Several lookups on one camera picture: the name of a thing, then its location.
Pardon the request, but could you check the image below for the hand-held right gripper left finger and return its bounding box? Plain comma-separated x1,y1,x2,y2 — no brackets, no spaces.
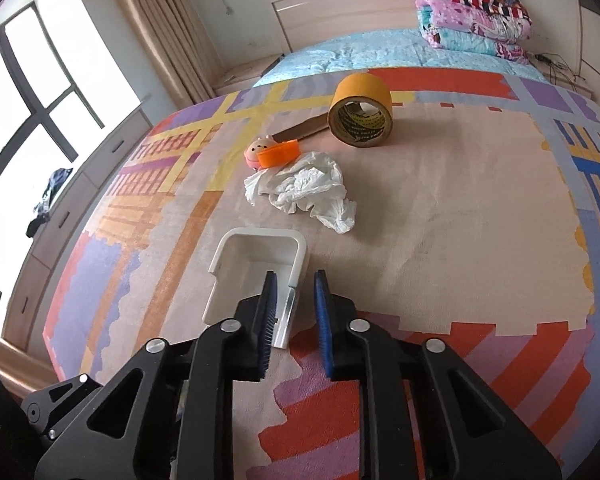
34,270,281,480

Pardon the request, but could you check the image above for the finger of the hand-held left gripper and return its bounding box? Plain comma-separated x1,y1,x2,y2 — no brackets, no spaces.
21,374,103,448

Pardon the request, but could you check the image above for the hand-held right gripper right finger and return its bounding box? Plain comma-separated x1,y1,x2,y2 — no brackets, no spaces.
313,269,564,480

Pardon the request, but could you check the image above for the white tissue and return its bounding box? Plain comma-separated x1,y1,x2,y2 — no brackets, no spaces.
243,151,357,235

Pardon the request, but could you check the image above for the pink round toy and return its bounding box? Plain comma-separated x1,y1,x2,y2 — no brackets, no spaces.
245,140,276,170

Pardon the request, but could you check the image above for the yellow tape roll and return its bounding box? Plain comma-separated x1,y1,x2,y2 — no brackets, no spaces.
327,73,395,149

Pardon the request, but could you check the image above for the wooden window cabinet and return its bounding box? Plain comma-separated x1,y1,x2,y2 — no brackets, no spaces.
0,107,153,356

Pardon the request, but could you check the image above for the brown cardboard strip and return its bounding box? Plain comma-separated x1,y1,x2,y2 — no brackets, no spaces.
271,112,331,142

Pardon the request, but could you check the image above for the colourful patterned foam mat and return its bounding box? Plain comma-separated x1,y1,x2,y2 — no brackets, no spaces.
42,66,600,480

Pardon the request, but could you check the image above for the dark cloth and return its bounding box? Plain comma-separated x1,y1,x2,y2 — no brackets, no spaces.
26,167,75,239

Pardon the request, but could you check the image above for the wooden nightstand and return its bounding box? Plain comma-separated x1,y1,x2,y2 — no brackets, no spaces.
214,55,283,96

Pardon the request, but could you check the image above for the light blue bed quilt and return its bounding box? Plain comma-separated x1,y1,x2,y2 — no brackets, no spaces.
252,27,543,87

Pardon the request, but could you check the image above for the black framed window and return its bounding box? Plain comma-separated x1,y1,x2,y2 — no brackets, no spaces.
0,2,146,301

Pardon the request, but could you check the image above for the wooden headboard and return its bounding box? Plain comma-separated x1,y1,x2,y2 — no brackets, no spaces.
271,0,431,56

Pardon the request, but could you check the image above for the beige curtain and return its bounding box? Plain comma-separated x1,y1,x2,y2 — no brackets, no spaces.
97,0,226,106

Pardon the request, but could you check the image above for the folded pink floral quilt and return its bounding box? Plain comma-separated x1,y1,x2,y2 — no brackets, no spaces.
415,0,533,63

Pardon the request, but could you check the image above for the black cable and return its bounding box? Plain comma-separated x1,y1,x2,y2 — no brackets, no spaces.
532,52,588,83

